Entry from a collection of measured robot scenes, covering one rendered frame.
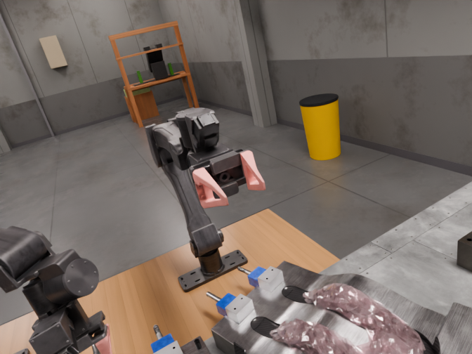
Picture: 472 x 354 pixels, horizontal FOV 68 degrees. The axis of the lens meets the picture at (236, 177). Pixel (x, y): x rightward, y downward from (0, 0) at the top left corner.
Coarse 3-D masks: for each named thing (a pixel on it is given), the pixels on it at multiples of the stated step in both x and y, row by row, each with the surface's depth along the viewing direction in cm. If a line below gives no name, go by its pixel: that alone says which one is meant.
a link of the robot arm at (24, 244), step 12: (0, 228) 57; (12, 228) 57; (24, 228) 57; (0, 240) 54; (12, 240) 54; (24, 240) 55; (36, 240) 56; (0, 252) 52; (12, 252) 53; (24, 252) 54; (36, 252) 56; (12, 264) 52; (24, 264) 54; (12, 276) 52
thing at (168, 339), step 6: (156, 324) 74; (156, 330) 72; (162, 336) 70; (168, 336) 69; (156, 342) 68; (162, 342) 68; (168, 342) 67; (174, 342) 65; (156, 348) 67; (162, 348) 65; (168, 348) 64; (174, 348) 64; (180, 348) 64
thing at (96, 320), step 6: (60, 306) 56; (48, 312) 55; (102, 312) 62; (42, 318) 55; (90, 318) 61; (96, 318) 59; (102, 318) 59; (96, 324) 57; (102, 324) 57; (90, 330) 56; (96, 330) 57; (78, 336) 56
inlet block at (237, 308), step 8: (208, 296) 84; (216, 296) 82; (224, 296) 81; (232, 296) 80; (240, 296) 78; (216, 304) 79; (224, 304) 78; (232, 304) 76; (240, 304) 75; (248, 304) 75; (224, 312) 78; (232, 312) 74; (240, 312) 74; (248, 312) 76; (232, 320) 76; (240, 320) 74
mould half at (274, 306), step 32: (256, 288) 83; (320, 288) 77; (384, 288) 70; (224, 320) 76; (288, 320) 71; (320, 320) 65; (416, 320) 64; (448, 320) 58; (224, 352) 75; (256, 352) 66; (288, 352) 61; (448, 352) 53
